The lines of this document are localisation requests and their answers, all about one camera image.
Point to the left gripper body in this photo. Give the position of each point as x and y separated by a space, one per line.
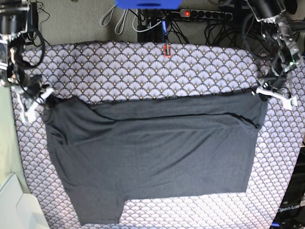
274 83

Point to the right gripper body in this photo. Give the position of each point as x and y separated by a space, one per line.
29 87

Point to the dark grey T-shirt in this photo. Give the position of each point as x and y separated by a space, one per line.
107 154

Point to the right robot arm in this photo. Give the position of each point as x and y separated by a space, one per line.
19 26

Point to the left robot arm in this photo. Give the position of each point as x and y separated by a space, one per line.
284 56

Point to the fan patterned tablecloth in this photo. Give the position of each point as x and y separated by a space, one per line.
98 72

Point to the red black table clamp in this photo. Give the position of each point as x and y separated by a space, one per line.
167 50

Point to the white plastic bin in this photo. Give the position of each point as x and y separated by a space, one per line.
19 210

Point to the black OpenArm box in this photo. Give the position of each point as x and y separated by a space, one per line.
291 213

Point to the black power strip red switch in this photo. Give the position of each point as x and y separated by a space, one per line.
205 14

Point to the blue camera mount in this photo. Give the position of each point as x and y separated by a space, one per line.
148 4

